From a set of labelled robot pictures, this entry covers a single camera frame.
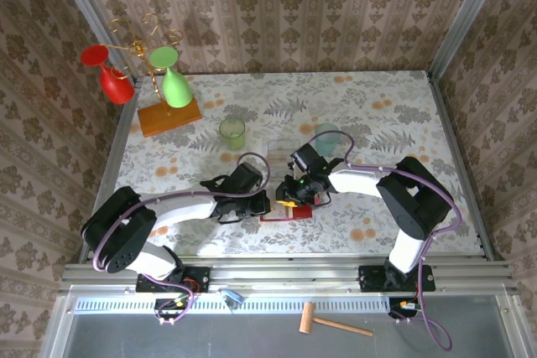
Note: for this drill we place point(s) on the wooden mallet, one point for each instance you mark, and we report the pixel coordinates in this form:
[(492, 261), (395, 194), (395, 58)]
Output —
[(308, 318)]

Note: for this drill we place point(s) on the white perforated metal strip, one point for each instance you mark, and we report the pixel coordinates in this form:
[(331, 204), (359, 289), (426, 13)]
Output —
[(293, 304)]

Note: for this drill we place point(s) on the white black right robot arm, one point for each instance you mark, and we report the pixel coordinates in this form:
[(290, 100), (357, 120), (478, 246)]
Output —
[(356, 182)]

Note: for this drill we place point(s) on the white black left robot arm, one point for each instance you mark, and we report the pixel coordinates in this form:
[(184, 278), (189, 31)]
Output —
[(184, 211)]

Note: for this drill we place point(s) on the teal translucent plastic cup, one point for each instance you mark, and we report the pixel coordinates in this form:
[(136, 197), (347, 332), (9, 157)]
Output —
[(327, 145)]

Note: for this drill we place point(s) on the floral patterned table cover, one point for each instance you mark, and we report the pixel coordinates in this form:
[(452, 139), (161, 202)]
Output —
[(251, 94)]

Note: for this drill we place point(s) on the green plastic goblet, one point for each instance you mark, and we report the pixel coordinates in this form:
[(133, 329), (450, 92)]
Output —
[(176, 89)]

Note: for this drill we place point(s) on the green translucent plastic cup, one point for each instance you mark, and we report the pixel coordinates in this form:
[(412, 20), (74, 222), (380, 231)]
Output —
[(233, 133)]

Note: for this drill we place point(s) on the aluminium side rail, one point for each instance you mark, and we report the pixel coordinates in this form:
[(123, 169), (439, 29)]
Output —
[(449, 123), (121, 123)]

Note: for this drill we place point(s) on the clear acrylic card box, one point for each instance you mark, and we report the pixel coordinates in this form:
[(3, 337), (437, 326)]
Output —
[(279, 150)]

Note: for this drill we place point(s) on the grey metal shelf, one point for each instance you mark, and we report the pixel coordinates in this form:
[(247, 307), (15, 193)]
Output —
[(251, 341)]

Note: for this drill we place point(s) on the red leather card holder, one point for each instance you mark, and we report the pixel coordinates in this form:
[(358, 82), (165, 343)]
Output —
[(303, 212)]

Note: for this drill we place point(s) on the red plastic goblet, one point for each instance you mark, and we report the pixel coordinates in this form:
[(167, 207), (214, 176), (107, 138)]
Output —
[(117, 87)]

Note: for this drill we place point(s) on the aluminium cross rail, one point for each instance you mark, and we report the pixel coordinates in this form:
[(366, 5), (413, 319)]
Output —
[(293, 274)]

